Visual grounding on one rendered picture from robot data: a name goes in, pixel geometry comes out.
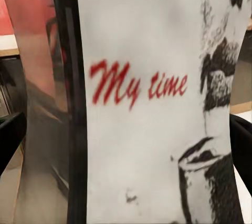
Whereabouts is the bottle of coffee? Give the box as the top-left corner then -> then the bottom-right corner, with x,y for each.
5,0 -> 252,224

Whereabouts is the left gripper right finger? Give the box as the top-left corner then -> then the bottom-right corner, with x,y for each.
229,113 -> 252,196

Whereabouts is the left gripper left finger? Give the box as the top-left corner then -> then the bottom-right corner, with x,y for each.
0,111 -> 27,176

